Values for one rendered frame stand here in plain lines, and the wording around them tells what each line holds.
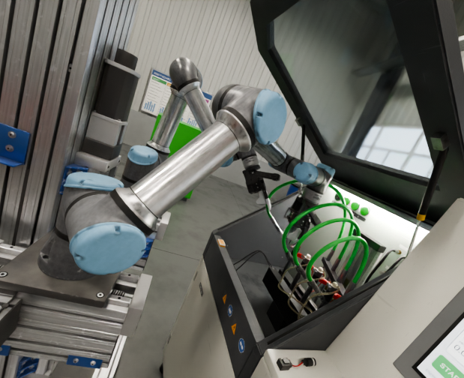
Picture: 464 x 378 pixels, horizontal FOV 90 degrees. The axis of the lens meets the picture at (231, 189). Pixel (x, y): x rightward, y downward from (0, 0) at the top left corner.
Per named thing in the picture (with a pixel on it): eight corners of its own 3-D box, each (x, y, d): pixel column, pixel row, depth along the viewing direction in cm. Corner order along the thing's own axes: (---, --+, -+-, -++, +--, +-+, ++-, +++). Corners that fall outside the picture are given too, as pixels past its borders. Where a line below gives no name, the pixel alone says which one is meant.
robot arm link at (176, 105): (130, 167, 109) (177, 52, 97) (143, 164, 124) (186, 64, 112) (153, 179, 109) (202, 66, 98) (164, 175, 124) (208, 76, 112)
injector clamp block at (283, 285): (255, 292, 111) (268, 265, 107) (273, 295, 114) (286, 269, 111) (291, 364, 80) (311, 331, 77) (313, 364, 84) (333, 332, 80)
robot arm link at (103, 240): (92, 247, 54) (257, 115, 67) (109, 294, 44) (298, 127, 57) (47, 218, 45) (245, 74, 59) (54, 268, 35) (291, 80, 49)
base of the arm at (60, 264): (20, 271, 50) (28, 231, 48) (60, 236, 64) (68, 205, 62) (94, 286, 53) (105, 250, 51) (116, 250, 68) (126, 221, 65)
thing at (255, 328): (203, 259, 127) (214, 234, 124) (211, 260, 129) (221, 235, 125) (235, 381, 71) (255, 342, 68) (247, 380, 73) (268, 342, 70)
